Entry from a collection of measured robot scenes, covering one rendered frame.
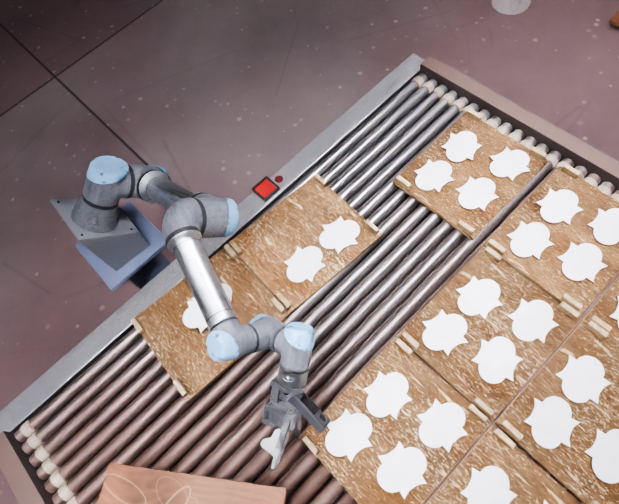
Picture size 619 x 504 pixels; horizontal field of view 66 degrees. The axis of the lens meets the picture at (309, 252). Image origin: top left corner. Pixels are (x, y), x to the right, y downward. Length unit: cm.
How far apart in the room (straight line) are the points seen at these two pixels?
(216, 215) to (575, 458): 116
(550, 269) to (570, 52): 223
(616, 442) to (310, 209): 112
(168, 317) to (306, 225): 56
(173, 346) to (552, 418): 114
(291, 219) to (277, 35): 230
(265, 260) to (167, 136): 192
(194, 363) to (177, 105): 231
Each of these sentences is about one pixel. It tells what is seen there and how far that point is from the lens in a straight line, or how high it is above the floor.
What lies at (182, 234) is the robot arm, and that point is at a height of 134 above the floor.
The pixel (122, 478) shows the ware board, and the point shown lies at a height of 104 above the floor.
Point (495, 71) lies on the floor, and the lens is 348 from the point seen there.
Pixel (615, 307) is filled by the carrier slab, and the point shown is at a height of 94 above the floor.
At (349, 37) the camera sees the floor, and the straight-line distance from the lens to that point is 370.
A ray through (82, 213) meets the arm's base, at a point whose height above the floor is 113.
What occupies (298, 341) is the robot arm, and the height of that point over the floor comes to 127.
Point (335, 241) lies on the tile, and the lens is 163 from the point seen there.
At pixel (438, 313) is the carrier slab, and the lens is 155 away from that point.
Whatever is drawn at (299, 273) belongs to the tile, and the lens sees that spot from 159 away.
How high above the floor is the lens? 239
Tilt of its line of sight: 63 degrees down
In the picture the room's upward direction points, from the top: 17 degrees counter-clockwise
